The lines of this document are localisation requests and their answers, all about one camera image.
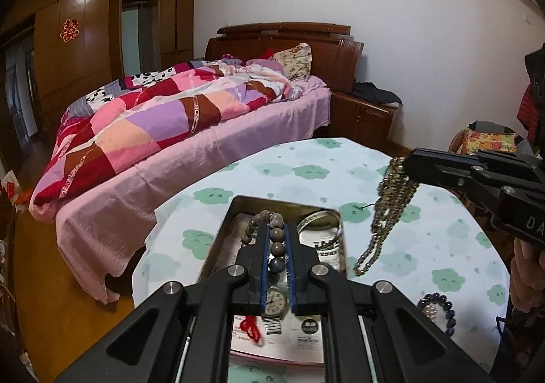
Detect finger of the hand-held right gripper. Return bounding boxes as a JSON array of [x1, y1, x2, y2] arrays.
[[409, 147, 543, 179], [402, 155, 507, 202]]

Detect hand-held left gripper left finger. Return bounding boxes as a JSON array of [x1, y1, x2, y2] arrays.
[[55, 222, 270, 383]]

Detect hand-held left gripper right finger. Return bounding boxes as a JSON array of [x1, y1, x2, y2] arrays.
[[285, 222, 495, 383]]

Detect silver wrist watch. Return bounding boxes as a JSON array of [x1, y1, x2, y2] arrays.
[[261, 283, 288, 337]]

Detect brown bead bracelet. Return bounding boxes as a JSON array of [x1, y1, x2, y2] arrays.
[[239, 209, 290, 282]]

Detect red knot charm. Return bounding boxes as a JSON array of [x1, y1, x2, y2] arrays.
[[239, 316, 264, 343]]

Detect pink metal tin box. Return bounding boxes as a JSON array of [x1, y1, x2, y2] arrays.
[[198, 196, 350, 369]]

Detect green translucent bangle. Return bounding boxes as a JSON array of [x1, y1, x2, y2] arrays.
[[296, 209, 345, 265]]

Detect olive bead necklace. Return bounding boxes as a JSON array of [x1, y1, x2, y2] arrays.
[[353, 157, 420, 277]]

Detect person's right hand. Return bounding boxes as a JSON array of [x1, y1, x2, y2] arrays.
[[511, 236, 545, 312]]

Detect orange patterned cushion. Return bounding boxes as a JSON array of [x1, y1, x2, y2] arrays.
[[462, 130, 520, 154]]

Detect wicker chair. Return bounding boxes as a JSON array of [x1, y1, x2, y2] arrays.
[[449, 121, 545, 162]]

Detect red garment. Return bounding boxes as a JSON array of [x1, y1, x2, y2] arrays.
[[516, 83, 538, 139]]

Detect printed paper booklet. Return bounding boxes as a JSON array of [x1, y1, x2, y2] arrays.
[[230, 213, 341, 354]]

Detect wooden nightstand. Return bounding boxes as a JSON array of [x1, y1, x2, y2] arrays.
[[330, 90, 403, 145]]

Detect dark clothes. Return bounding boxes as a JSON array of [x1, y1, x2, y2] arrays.
[[353, 82, 403, 107]]

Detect pink bed sheet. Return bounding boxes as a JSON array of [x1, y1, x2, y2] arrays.
[[29, 74, 333, 305]]

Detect wooden bed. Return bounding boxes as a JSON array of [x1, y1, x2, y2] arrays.
[[28, 22, 366, 305]]

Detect patchwork quilt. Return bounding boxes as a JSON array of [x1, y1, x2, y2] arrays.
[[29, 54, 305, 211]]

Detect floral pillow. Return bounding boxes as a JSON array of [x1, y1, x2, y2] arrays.
[[272, 43, 312, 81]]

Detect clutter pile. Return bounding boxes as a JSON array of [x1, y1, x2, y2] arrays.
[[0, 170, 26, 213]]

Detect doorway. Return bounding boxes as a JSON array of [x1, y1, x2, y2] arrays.
[[120, 0, 160, 77]]

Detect sliding glass door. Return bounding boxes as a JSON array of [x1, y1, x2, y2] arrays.
[[4, 36, 41, 145]]

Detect wooden wardrobe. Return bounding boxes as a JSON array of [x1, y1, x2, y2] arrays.
[[0, 0, 199, 145]]

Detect red paper decoration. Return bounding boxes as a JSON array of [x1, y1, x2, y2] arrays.
[[60, 18, 81, 43]]

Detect purple bead bracelet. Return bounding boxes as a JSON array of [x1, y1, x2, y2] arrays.
[[417, 293, 457, 335]]

